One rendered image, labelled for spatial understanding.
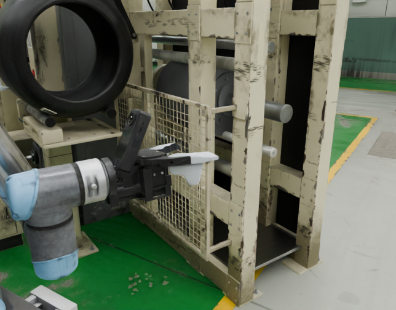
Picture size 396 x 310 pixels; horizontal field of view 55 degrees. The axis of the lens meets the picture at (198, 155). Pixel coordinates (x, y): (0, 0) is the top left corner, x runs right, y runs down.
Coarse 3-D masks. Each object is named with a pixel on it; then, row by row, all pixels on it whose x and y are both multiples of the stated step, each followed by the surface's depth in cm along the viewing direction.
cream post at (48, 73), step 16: (48, 16) 184; (32, 32) 182; (48, 32) 186; (32, 48) 186; (48, 48) 188; (32, 64) 192; (48, 64) 190; (48, 80) 192; (48, 160) 204; (64, 160) 208; (80, 240) 227
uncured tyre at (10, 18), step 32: (32, 0) 146; (64, 0) 152; (96, 0) 159; (0, 32) 146; (96, 32) 190; (128, 32) 173; (0, 64) 151; (96, 64) 194; (128, 64) 175; (32, 96) 156; (64, 96) 189; (96, 96) 170
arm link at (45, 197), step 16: (16, 176) 59; (32, 176) 59; (48, 176) 60; (64, 176) 61; (80, 176) 62; (16, 192) 57; (32, 192) 58; (48, 192) 59; (64, 192) 60; (80, 192) 62; (16, 208) 57; (32, 208) 58; (48, 208) 60; (64, 208) 62; (32, 224) 61; (48, 224) 61
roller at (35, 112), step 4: (28, 108) 184; (32, 108) 180; (28, 112) 188; (32, 112) 178; (36, 112) 174; (40, 112) 171; (36, 116) 172; (40, 116) 168; (44, 116) 164; (48, 116) 163; (40, 120) 168; (44, 120) 162; (48, 120) 161; (52, 120) 162; (48, 124) 162; (52, 124) 163
